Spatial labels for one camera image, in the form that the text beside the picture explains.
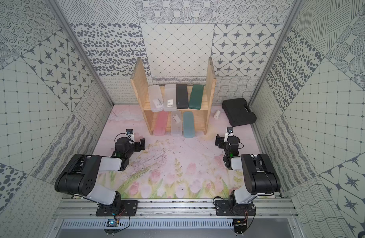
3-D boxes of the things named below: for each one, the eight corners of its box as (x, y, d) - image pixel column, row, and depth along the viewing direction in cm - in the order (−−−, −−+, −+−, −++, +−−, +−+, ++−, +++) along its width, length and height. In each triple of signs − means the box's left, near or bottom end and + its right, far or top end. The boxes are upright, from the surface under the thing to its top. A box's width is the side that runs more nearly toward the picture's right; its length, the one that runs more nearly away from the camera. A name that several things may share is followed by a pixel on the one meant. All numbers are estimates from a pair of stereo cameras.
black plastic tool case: (231, 126, 109) (233, 121, 104) (221, 104, 123) (222, 99, 119) (255, 123, 111) (257, 118, 106) (242, 102, 126) (244, 97, 121)
